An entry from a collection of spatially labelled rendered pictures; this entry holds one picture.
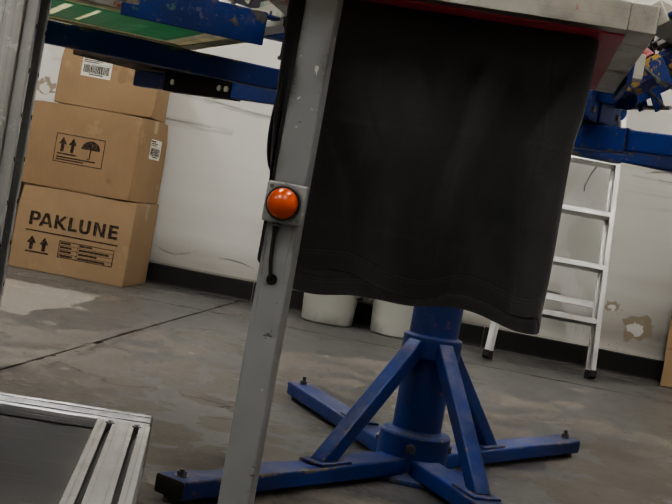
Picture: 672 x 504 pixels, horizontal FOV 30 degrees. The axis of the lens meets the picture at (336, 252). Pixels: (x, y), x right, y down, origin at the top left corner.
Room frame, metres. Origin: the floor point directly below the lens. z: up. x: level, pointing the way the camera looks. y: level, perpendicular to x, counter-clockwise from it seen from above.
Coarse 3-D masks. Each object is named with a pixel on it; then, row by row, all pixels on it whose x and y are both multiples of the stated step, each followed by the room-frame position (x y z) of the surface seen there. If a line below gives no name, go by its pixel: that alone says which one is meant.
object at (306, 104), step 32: (320, 0) 1.54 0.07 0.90; (320, 32) 1.53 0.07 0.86; (320, 64) 1.53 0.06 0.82; (320, 96) 1.53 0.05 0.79; (288, 128) 1.54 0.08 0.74; (320, 128) 1.57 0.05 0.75; (288, 160) 1.54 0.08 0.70; (288, 224) 1.52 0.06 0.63; (288, 256) 1.53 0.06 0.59; (256, 288) 1.54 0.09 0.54; (288, 288) 1.54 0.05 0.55; (256, 320) 1.54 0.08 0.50; (256, 352) 1.54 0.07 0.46; (256, 384) 1.53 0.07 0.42; (256, 416) 1.53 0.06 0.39; (256, 448) 1.53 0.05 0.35; (224, 480) 1.54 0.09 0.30; (256, 480) 1.56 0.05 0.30
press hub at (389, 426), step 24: (432, 312) 3.08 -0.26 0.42; (456, 312) 3.10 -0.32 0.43; (408, 336) 3.10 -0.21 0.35; (432, 336) 3.08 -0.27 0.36; (456, 336) 3.11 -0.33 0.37; (432, 360) 3.07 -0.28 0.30; (408, 384) 3.10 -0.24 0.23; (432, 384) 3.08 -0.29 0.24; (408, 408) 3.09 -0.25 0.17; (432, 408) 3.09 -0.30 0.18; (384, 432) 3.10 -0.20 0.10; (408, 432) 3.08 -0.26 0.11; (432, 432) 3.09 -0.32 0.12; (408, 456) 3.05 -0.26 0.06; (432, 456) 3.06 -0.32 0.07; (384, 480) 3.00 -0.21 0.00; (408, 480) 3.00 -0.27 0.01
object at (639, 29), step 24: (432, 0) 1.71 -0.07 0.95; (456, 0) 1.70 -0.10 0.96; (480, 0) 1.70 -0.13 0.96; (504, 0) 1.70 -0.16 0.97; (528, 0) 1.69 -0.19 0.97; (552, 0) 1.69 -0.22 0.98; (576, 0) 1.68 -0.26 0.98; (600, 0) 1.68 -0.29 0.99; (576, 24) 1.70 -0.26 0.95; (600, 24) 1.68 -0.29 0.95; (624, 24) 1.67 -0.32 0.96; (648, 24) 1.67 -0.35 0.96; (624, 48) 1.84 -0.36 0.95; (624, 72) 2.10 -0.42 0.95
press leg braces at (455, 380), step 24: (408, 360) 3.03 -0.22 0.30; (456, 360) 3.05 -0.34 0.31; (384, 384) 2.98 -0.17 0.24; (456, 384) 2.99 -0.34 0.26; (360, 408) 2.93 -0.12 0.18; (456, 408) 2.94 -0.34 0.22; (480, 408) 3.33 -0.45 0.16; (336, 432) 2.89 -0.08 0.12; (360, 432) 2.92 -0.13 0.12; (456, 432) 2.91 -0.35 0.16; (480, 432) 3.36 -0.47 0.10; (312, 456) 2.85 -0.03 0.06; (336, 456) 2.86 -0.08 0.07; (480, 456) 2.86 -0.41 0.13; (480, 480) 2.81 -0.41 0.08
